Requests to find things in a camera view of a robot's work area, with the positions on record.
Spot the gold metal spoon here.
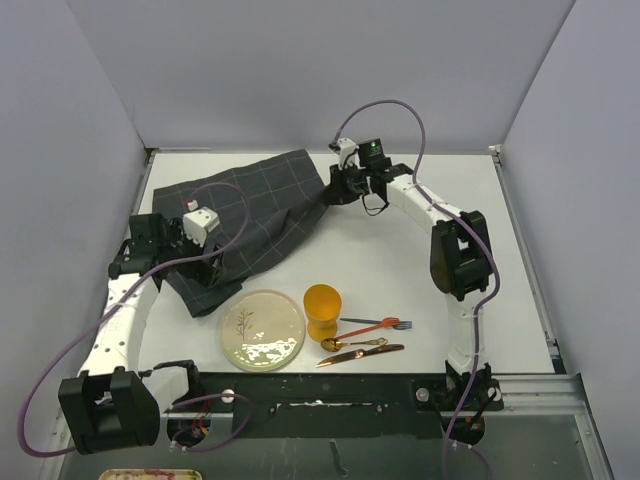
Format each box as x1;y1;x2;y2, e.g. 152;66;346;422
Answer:
320;337;388;352

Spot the orange plastic fork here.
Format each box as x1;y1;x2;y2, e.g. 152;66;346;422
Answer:
337;317;400;340

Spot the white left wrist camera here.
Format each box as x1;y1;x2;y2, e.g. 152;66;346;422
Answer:
182;200;220;247

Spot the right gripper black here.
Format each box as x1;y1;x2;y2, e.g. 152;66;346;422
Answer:
326;160;371;206

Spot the blue plastic fork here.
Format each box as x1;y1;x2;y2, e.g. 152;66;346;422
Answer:
341;317;413;330

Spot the beige plate with plant motif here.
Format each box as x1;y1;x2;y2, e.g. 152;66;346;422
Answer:
219;289;306;372

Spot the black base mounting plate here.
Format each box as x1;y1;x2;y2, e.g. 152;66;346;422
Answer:
168;372;504;440

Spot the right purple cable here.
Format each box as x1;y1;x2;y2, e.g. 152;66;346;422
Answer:
329;99;501;480

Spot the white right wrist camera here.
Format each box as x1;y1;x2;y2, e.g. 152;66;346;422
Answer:
329;138;358;170

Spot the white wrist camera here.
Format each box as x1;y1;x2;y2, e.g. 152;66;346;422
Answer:
182;200;220;247
329;138;358;170

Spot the copper metal knife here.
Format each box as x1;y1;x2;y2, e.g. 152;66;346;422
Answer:
316;344;405;368

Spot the purple cable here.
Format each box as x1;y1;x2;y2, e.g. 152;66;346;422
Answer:
329;99;501;480
18;182;254;457

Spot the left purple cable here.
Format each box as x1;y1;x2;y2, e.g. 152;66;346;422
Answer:
18;182;254;457

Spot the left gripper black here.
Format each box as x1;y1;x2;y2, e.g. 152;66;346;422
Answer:
158;219;225;287

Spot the orange plastic cup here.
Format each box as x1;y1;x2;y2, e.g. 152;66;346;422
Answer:
303;284;342;342

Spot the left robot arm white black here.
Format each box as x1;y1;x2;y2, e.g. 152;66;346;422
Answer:
58;207;220;455

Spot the dark grey checked cloth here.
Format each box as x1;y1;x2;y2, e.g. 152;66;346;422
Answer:
151;150;327;318

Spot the floral tray edge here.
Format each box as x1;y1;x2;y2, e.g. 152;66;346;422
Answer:
98;468;203;480

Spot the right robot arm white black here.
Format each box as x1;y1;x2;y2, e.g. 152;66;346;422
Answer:
325;138;499;409

